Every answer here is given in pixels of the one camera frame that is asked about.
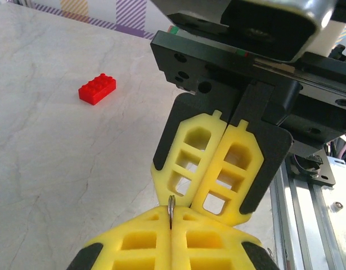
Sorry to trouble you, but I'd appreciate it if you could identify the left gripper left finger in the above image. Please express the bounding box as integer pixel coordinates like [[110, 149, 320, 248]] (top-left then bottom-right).
[[67, 204, 173, 270]]

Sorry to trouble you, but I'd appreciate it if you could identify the small red toy brick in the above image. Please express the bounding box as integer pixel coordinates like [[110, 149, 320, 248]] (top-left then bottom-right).
[[78, 73, 117, 106]]

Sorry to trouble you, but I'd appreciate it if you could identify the aluminium mounting rail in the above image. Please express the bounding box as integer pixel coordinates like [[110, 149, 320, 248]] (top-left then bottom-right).
[[269, 156, 346, 270]]

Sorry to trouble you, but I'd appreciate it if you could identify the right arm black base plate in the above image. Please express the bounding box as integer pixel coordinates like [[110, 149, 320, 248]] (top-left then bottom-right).
[[285, 146, 337, 186]]

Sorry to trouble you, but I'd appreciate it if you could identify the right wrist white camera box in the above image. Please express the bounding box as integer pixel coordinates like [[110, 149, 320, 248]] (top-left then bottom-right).
[[150, 0, 346, 63]]

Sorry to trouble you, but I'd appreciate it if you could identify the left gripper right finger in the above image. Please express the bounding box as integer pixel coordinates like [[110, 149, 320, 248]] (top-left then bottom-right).
[[172, 204, 280, 270]]

